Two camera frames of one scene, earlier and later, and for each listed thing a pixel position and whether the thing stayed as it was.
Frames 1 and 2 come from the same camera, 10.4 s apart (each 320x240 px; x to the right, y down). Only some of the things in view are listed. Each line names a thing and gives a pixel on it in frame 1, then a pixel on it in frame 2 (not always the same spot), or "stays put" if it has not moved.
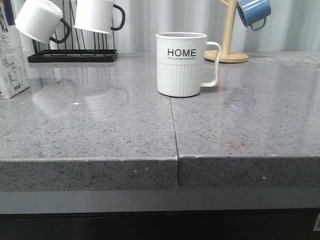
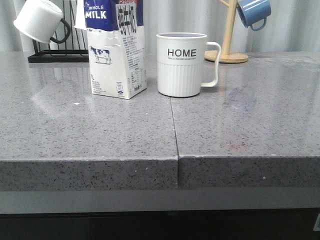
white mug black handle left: x=48 y=13 stays put
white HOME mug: x=180 y=56 stays put
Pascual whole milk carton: x=14 y=72 -> x=116 y=39
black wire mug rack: x=77 y=55 stays put
